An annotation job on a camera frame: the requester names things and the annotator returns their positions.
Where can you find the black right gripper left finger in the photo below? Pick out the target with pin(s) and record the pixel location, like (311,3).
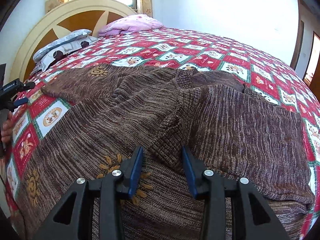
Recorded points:
(72,216)

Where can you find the red checkered bear bedspread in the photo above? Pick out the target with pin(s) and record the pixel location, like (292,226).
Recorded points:
(174,48)

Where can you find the person's left hand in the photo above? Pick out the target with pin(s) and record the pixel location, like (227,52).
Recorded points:
(6,131)

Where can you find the cream wooden headboard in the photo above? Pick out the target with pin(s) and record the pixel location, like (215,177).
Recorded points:
(61,21)

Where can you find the white cartoon print pillow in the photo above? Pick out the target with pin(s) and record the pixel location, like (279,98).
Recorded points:
(58,53)

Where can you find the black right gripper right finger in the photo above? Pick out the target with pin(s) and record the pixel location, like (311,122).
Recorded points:
(251,215)

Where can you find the pink folded quilt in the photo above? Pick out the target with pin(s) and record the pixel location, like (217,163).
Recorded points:
(130,24)

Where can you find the grey floral pillow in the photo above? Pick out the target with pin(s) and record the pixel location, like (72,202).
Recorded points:
(73,36)

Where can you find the brown knitted sweater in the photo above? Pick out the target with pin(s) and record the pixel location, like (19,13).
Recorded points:
(231,128)

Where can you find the brown wooden door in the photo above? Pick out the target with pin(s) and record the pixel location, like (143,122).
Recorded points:
(311,76)

